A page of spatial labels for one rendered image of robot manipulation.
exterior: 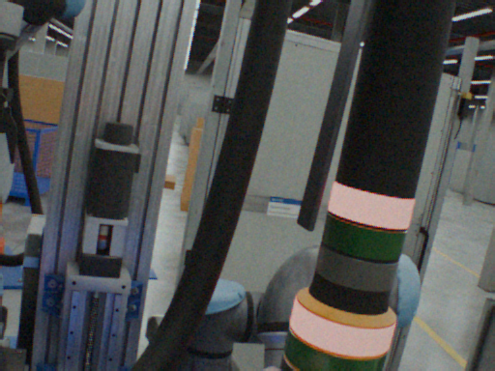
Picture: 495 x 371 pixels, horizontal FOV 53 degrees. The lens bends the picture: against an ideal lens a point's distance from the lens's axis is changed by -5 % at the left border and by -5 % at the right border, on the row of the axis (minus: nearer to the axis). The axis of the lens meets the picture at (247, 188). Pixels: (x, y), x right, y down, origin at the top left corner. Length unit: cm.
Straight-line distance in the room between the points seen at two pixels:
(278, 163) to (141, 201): 105
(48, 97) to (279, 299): 774
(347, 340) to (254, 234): 196
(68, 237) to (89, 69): 37
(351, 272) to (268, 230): 198
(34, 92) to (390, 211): 824
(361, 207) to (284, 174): 195
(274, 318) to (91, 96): 64
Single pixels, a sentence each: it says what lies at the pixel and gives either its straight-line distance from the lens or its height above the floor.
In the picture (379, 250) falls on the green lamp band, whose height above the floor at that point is 160.
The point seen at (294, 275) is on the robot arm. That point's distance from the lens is 71.
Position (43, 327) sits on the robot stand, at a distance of 126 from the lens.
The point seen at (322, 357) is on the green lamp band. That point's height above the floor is 156.
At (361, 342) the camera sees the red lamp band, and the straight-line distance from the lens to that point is 21.
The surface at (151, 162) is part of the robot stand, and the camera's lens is 117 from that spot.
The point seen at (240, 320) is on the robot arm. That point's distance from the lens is 111.
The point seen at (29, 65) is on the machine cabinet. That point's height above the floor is 178.
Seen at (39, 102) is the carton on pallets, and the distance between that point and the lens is 834.
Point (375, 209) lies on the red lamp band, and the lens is 20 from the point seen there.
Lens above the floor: 164
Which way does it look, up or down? 8 degrees down
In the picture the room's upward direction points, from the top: 11 degrees clockwise
